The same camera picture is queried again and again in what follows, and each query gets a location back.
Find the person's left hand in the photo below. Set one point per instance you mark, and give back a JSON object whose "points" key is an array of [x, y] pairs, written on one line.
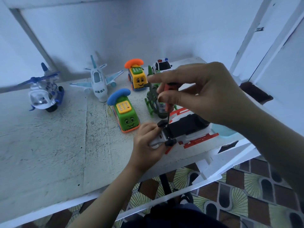
{"points": [[145, 149]]}

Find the person's right hand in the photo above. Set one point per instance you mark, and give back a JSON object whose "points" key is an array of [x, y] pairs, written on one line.
{"points": [[216, 97]]}

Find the teal container lid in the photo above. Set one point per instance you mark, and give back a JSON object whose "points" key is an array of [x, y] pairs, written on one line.
{"points": [[224, 130]]}

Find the dark brown storage box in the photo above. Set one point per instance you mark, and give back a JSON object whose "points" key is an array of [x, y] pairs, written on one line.
{"points": [[256, 92]]}

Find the green orange toy car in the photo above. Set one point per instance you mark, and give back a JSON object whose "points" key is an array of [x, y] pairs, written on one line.
{"points": [[123, 111]]}

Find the red white toy vehicle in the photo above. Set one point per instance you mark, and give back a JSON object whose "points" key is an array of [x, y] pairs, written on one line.
{"points": [[187, 130]]}

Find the red screwdriver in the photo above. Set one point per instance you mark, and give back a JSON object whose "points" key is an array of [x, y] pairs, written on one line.
{"points": [[169, 95]]}

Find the dark green toy helicopter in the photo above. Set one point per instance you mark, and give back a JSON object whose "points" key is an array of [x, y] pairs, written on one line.
{"points": [[154, 99]]}

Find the black white toy car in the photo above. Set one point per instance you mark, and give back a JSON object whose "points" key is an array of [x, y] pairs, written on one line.
{"points": [[162, 65]]}

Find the yellow orange toy car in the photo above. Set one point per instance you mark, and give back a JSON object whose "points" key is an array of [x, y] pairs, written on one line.
{"points": [[137, 76]]}

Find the white toy airplane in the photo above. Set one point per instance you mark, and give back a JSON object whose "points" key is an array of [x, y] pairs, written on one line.
{"points": [[99, 83]]}

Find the white blue toy vehicle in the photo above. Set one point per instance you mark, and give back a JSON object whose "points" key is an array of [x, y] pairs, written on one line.
{"points": [[43, 92]]}

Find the person's left forearm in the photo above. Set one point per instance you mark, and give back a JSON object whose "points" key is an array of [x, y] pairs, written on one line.
{"points": [[99, 204]]}

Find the person's dark trousers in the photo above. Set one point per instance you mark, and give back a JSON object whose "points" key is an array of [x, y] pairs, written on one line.
{"points": [[175, 217]]}

